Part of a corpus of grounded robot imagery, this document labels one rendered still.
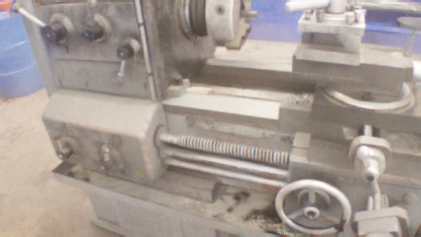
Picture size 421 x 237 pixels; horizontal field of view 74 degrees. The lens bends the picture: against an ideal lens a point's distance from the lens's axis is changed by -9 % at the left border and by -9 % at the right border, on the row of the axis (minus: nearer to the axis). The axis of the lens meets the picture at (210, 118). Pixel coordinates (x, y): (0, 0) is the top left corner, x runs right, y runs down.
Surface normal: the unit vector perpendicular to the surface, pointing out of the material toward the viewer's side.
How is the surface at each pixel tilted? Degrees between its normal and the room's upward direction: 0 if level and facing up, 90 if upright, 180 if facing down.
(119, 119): 32
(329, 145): 90
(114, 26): 90
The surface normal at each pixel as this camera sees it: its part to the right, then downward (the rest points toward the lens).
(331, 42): -0.40, 0.50
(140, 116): -0.26, -0.44
